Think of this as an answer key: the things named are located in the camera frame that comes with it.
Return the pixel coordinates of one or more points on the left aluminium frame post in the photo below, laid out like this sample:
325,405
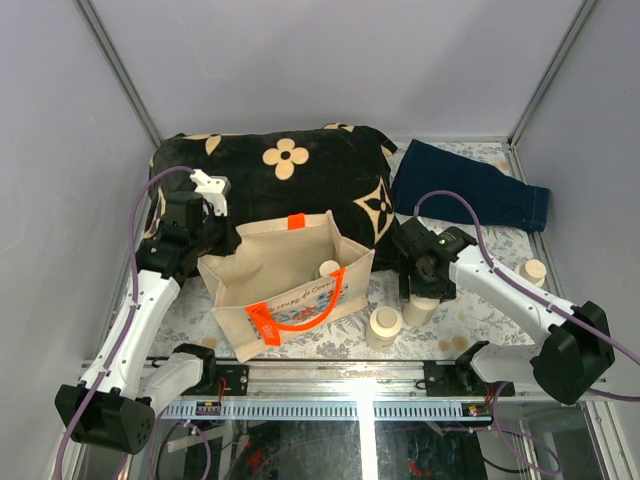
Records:
116,65

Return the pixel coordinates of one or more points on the black floral pillow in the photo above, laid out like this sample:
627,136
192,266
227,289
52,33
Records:
339,168

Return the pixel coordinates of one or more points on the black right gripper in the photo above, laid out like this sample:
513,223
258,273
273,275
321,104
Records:
409,285

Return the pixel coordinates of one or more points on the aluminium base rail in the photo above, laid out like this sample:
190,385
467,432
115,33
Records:
289,390

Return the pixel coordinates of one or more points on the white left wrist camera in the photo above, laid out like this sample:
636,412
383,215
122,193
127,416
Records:
213,189

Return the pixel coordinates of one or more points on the aluminium frame corner post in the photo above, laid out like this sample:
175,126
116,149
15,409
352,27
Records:
577,25

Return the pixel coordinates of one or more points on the floral patterned table mat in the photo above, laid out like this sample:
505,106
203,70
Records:
454,326

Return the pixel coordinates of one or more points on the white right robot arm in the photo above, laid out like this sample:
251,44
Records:
569,352

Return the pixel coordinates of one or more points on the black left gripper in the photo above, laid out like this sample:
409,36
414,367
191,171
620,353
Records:
233,239

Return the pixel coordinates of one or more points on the pale green bottle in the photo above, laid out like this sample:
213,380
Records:
326,268

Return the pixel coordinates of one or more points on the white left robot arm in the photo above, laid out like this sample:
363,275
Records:
113,405

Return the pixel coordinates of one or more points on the folded blue denim cloth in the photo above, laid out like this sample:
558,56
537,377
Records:
497,199

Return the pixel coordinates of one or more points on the beige bottle tall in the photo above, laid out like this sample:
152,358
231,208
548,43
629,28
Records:
418,311

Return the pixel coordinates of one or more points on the beige canvas bag orange handles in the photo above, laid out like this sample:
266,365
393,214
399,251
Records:
266,294

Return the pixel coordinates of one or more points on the beige bottle wide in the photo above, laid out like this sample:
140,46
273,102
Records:
383,327

